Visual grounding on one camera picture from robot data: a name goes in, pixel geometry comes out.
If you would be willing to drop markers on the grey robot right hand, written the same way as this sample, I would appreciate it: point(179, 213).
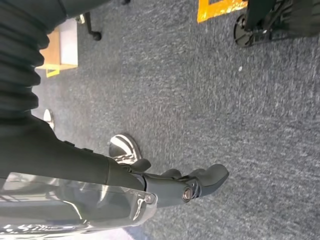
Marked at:
point(62, 162)

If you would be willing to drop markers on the white rounded floor object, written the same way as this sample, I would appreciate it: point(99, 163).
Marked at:
point(48, 117)

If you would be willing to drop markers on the light wood desk leg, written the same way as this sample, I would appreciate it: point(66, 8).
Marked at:
point(67, 43)

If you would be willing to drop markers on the black office chair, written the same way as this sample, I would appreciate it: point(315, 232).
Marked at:
point(96, 35)

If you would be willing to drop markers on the dark grey floor rug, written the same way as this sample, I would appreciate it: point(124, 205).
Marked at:
point(200, 99)

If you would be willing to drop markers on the small white floor speck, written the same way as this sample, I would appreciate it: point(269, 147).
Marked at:
point(240, 68)

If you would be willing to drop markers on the black wheeled stand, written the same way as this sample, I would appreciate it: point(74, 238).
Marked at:
point(275, 20)

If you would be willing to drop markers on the chrome stanchion post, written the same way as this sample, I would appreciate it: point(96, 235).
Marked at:
point(122, 145)

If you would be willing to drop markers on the yellow floor tape frame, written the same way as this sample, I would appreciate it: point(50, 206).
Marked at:
point(217, 8)

